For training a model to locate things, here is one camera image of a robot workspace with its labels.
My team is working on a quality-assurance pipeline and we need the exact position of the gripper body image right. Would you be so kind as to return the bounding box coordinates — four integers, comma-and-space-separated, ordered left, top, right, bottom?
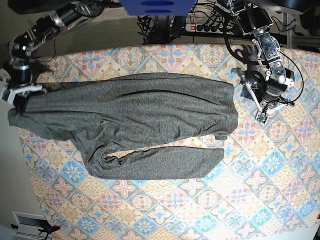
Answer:
240, 74, 295, 123

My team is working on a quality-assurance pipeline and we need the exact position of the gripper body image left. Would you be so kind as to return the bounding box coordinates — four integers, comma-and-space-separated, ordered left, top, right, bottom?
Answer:
0, 63, 48, 104

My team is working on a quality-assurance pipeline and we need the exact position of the grey t-shirt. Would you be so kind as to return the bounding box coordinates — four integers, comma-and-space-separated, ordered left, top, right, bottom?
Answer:
7, 72, 238, 180

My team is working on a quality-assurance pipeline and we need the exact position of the patterned tile tablecloth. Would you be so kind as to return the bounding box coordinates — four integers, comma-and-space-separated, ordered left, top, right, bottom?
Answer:
19, 44, 320, 240

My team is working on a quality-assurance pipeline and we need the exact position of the white power strip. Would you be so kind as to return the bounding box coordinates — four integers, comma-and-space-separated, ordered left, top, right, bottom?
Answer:
184, 23, 223, 34

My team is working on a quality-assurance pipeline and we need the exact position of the black clamp bottom left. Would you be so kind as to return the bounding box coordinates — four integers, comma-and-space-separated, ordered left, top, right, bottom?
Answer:
11, 224, 61, 238

